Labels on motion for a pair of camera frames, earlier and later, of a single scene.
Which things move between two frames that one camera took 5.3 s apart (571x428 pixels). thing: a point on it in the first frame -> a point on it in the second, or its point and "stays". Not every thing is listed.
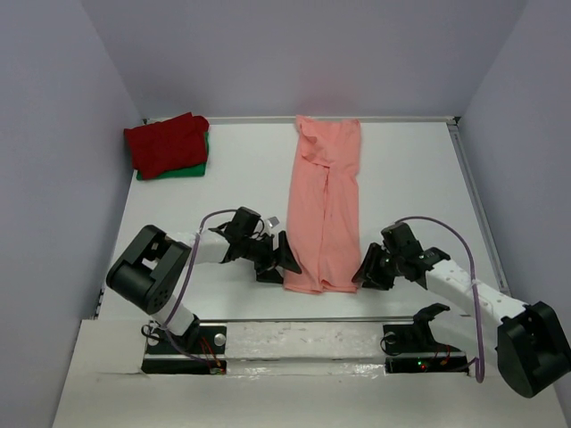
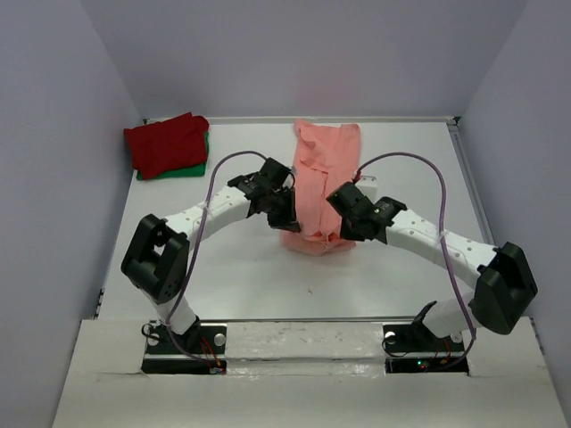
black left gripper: [279, 258] -> [288, 219]
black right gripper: [368, 269] -> [347, 232]
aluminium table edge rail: [456, 127] stays
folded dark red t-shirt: [162, 145] stays
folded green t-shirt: [194, 170] stays
